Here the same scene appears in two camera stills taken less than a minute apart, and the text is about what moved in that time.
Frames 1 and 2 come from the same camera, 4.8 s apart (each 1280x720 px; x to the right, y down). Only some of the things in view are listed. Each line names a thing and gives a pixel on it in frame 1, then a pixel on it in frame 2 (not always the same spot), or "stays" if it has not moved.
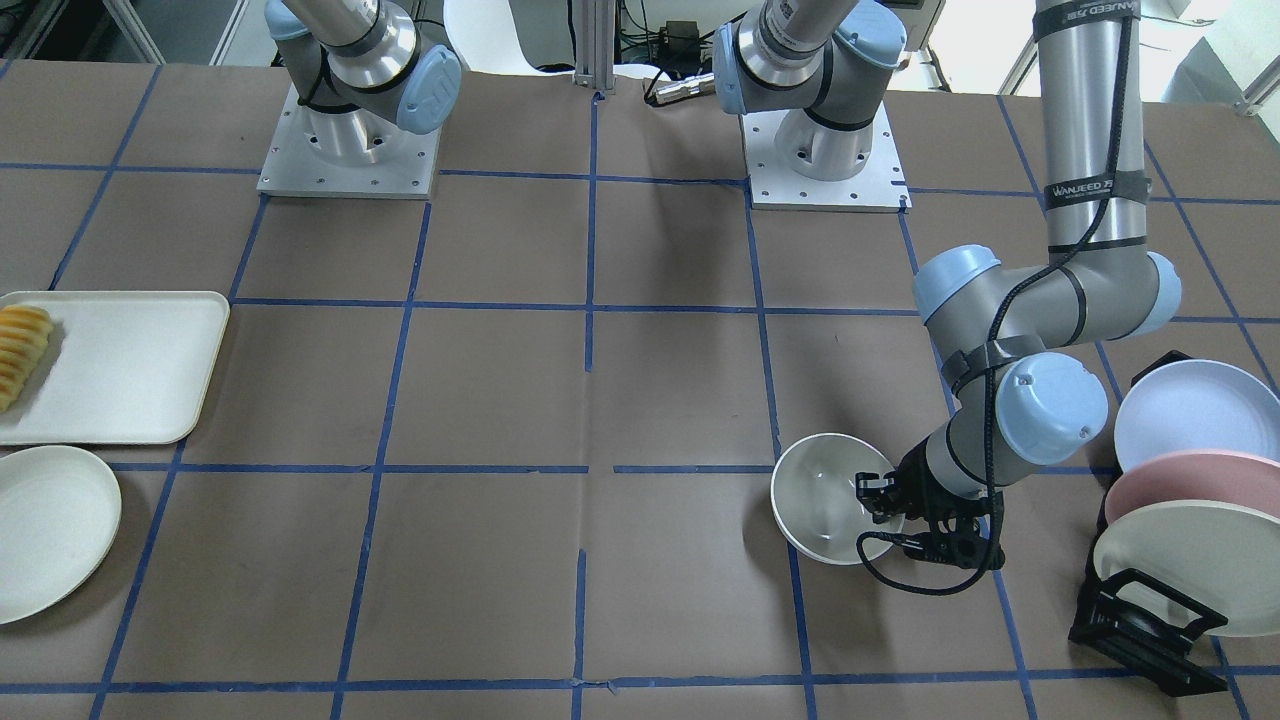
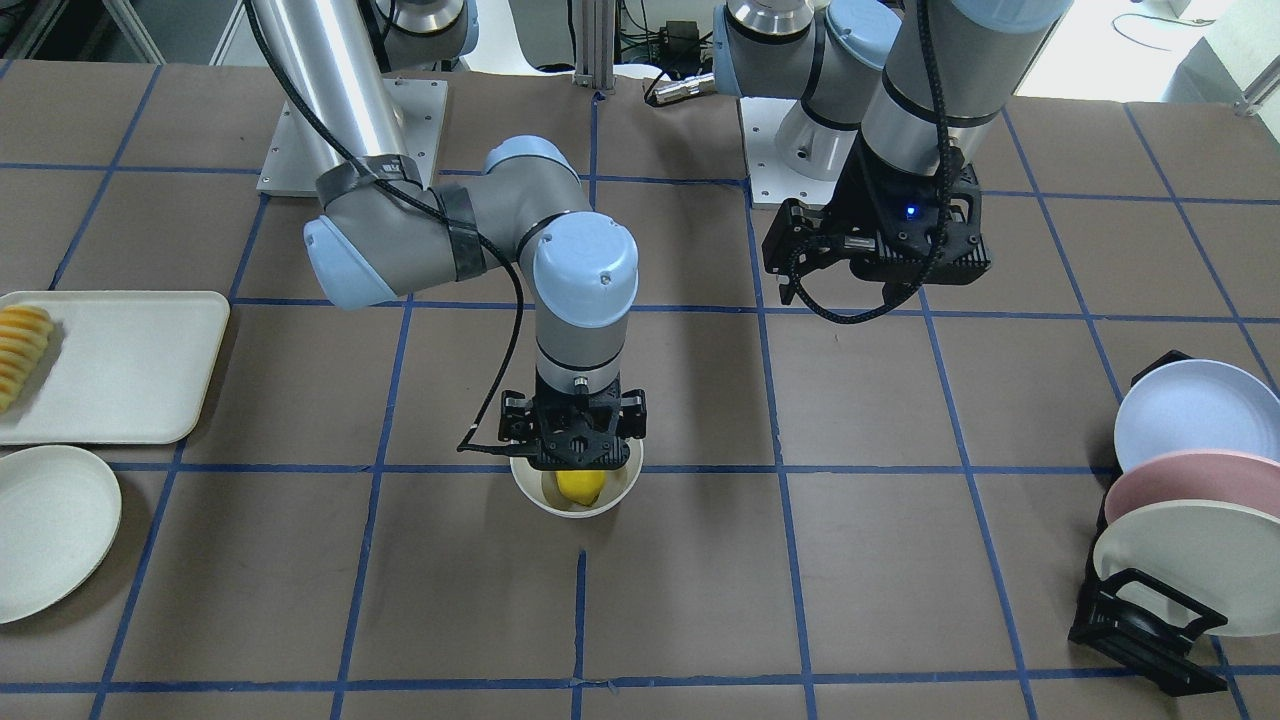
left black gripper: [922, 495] -> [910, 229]
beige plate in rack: [1223, 556] stays
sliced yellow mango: [24, 334] stays
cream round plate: [60, 511] stays
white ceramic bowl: [815, 502] -> [542, 486]
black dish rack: [1139, 626] stays
